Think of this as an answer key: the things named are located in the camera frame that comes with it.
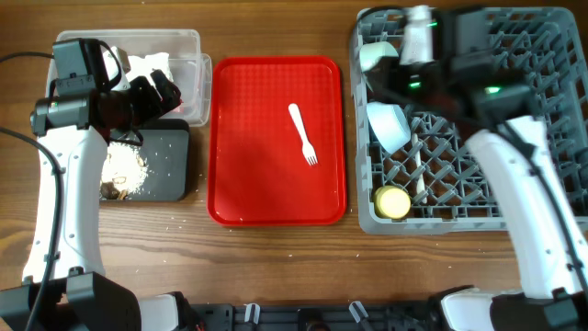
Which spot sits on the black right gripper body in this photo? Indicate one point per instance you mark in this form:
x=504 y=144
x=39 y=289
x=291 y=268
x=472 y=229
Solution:
x=417 y=85

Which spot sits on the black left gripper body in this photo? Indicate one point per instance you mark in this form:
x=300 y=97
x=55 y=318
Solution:
x=135 y=106

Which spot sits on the light blue bowl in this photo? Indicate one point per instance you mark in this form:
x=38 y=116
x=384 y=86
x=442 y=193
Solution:
x=389 y=125

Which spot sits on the green bowl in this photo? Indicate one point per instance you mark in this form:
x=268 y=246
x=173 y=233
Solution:
x=378 y=57

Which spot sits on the yellow plastic cup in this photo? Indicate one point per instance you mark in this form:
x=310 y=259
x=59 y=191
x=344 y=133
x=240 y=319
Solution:
x=391 y=202

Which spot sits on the pink plastic fork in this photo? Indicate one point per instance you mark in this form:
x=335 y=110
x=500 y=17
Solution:
x=307 y=148

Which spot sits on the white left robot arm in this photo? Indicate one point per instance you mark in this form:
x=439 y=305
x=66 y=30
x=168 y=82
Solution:
x=64 y=285

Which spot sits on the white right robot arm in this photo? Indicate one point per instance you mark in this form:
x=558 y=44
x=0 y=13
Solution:
x=444 y=66

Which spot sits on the black food waste tray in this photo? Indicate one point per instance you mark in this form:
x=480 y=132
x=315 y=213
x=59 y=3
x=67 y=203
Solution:
x=165 y=145

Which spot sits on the grey dishwasher rack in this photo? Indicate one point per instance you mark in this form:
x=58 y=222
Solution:
x=448 y=191

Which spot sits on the red snack wrapper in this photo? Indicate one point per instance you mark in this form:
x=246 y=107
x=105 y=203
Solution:
x=178 y=110

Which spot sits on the clear plastic bin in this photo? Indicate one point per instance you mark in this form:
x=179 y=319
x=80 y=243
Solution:
x=190 y=67

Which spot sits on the crumpled white tissue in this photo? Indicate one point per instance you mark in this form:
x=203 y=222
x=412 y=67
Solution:
x=134 y=66

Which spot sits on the rice and food scraps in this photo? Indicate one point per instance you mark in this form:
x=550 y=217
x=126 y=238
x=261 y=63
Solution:
x=124 y=172

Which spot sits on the red serving tray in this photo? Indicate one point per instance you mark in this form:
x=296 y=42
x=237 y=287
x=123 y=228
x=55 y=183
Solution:
x=257 y=173

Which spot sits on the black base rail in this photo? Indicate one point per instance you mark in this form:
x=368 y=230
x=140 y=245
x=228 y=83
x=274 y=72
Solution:
x=352 y=316

